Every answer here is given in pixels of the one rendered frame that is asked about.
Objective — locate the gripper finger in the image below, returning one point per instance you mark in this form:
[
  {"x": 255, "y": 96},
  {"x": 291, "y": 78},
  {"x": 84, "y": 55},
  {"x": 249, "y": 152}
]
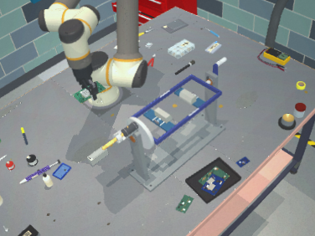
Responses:
[
  {"x": 93, "y": 90},
  {"x": 83, "y": 86}
]

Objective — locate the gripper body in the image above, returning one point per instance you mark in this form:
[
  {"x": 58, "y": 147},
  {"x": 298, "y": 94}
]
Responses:
[{"x": 82, "y": 74}]

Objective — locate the black shoot bolt yellow knob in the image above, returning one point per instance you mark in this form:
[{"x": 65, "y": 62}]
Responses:
[{"x": 129, "y": 129}]

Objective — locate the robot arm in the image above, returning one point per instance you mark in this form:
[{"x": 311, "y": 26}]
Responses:
[{"x": 127, "y": 33}]

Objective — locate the blue holder jaw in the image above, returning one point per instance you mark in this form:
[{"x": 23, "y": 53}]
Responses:
[
  {"x": 188, "y": 96},
  {"x": 163, "y": 115}
]

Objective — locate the grey holder base with posts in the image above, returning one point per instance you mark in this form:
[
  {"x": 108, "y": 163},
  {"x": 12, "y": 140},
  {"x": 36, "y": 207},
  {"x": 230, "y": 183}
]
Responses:
[{"x": 178, "y": 156}]

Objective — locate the small green circuit board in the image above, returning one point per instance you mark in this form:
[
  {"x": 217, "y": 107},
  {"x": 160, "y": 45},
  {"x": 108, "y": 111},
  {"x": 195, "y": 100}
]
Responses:
[{"x": 184, "y": 203}]

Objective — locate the green circuit board in tray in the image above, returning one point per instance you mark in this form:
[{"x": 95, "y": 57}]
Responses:
[{"x": 216, "y": 171}]

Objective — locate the blue circuit board with chip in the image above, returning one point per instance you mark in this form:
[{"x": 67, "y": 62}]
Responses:
[{"x": 212, "y": 185}]

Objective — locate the small blue circuit board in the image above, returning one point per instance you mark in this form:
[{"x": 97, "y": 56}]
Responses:
[{"x": 243, "y": 161}]

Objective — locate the grey metal block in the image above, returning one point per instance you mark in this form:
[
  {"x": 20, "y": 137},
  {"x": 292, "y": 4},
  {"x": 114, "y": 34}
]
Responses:
[{"x": 96, "y": 157}]

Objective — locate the white index disc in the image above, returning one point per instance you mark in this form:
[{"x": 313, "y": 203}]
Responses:
[{"x": 146, "y": 132}]

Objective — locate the small grey part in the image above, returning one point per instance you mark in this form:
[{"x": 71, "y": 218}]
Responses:
[{"x": 148, "y": 45}]

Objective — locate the yellow and blue pen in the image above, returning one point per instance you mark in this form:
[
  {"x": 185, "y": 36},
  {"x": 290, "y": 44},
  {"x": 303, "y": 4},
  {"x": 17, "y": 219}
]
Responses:
[{"x": 24, "y": 136}]

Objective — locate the blue plastic tray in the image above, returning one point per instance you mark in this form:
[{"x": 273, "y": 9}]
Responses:
[{"x": 62, "y": 171}]

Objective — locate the black round jar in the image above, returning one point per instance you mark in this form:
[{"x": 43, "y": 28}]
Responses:
[{"x": 32, "y": 160}]

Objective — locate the black torch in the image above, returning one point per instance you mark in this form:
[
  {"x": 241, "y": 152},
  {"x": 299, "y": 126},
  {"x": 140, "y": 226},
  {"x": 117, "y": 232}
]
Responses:
[{"x": 184, "y": 67}]

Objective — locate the clear compartment parts box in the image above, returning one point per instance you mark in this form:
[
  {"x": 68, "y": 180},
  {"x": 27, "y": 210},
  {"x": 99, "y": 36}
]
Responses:
[{"x": 181, "y": 48}]

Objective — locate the purple syringe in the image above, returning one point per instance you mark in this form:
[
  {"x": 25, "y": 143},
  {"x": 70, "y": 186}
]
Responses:
[{"x": 37, "y": 172}]

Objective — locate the small white bottle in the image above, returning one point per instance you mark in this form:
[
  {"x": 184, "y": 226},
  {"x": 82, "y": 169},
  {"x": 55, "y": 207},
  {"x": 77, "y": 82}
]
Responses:
[{"x": 48, "y": 181}]

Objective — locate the grey flat pad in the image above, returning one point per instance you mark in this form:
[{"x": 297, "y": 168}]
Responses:
[{"x": 175, "y": 25}]

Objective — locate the small red cap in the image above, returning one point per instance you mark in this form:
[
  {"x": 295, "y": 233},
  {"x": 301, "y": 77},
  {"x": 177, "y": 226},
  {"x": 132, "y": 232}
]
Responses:
[{"x": 10, "y": 165}]

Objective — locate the silver tweezers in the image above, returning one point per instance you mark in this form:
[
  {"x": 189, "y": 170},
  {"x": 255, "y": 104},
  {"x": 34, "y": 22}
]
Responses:
[{"x": 2, "y": 158}]

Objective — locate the red tool cabinet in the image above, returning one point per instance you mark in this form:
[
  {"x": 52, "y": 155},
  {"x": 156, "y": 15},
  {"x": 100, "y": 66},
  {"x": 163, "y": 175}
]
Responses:
[{"x": 167, "y": 5}]

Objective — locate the small clear parts box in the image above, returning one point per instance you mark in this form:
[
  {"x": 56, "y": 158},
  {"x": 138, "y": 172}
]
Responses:
[{"x": 213, "y": 47}]

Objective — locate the blue thin screwdriver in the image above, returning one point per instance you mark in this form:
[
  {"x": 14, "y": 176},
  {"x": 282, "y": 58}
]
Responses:
[{"x": 212, "y": 32}]

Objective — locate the black tray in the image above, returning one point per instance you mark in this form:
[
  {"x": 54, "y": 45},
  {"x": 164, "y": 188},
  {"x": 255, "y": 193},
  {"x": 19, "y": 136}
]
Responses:
[{"x": 195, "y": 184}]

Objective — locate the black labelled box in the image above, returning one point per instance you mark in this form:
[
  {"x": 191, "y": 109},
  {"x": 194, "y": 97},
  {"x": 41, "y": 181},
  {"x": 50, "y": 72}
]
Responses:
[{"x": 28, "y": 231}]

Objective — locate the small silver screw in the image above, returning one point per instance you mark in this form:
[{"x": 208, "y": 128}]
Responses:
[{"x": 5, "y": 228}]

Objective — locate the red and black test leads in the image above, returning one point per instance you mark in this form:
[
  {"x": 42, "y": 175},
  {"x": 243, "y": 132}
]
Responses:
[{"x": 268, "y": 63}]

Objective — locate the yellow multimeter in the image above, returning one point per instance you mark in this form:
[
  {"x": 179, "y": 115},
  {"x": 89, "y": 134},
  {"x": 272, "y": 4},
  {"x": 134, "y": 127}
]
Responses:
[{"x": 276, "y": 56}]

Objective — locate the amber button on black base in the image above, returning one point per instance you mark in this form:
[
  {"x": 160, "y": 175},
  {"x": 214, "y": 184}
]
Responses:
[{"x": 287, "y": 120}]

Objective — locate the red button on grey cylinder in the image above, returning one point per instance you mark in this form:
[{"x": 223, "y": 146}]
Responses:
[{"x": 300, "y": 107}]

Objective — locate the grey round base plate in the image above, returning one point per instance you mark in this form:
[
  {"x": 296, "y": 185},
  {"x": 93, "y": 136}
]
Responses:
[{"x": 93, "y": 106}]

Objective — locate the blue rotating frame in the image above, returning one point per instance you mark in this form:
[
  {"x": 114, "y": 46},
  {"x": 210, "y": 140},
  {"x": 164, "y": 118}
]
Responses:
[{"x": 148, "y": 109}]

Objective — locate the bench frame with pink rail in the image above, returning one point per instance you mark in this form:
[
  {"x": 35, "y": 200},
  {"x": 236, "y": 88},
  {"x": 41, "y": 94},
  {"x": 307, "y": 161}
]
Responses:
[{"x": 251, "y": 189}]

